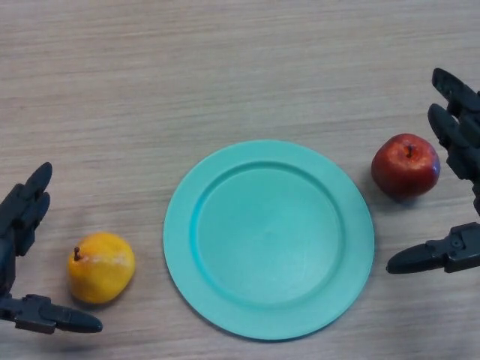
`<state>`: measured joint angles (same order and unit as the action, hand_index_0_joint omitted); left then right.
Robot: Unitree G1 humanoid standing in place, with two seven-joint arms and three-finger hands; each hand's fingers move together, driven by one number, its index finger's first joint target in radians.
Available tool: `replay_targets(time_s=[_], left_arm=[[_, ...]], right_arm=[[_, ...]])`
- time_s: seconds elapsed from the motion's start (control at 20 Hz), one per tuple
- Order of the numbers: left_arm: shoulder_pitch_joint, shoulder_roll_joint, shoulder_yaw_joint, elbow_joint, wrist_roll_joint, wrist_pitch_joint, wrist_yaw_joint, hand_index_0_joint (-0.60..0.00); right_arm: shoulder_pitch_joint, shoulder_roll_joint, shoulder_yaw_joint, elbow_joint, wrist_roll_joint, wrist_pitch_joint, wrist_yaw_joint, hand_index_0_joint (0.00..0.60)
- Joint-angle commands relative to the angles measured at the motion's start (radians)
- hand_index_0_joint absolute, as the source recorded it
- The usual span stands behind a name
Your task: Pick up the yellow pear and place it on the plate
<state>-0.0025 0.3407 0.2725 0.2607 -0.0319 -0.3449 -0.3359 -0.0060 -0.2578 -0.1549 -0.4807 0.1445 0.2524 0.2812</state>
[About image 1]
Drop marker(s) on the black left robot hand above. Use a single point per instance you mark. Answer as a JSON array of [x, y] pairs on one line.
[[18, 221]]

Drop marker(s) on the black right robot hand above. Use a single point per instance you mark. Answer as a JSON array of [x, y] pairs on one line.
[[459, 123]]

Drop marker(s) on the yellow pear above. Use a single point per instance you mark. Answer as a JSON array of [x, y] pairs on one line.
[[101, 268]]

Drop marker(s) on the green plastic plate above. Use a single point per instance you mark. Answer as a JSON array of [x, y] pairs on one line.
[[268, 240]]

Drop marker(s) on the red apple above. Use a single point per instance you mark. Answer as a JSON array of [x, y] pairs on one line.
[[405, 167]]

